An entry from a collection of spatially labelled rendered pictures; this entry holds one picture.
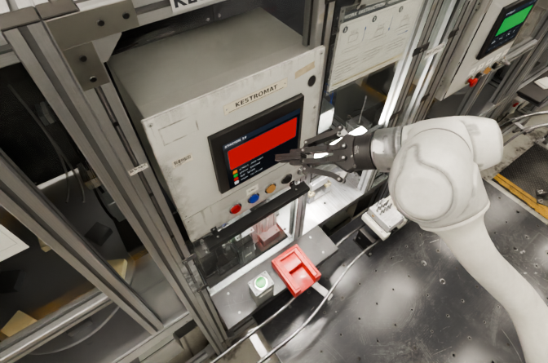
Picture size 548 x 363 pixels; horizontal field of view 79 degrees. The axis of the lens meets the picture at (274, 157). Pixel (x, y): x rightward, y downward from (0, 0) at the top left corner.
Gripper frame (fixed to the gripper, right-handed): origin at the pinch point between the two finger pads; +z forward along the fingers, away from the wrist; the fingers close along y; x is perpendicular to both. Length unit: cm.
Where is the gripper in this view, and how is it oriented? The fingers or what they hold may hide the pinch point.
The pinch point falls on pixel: (290, 157)
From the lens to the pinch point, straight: 79.0
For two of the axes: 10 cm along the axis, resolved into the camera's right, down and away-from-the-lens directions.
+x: 5.5, 2.1, 8.1
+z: -8.3, 0.7, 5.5
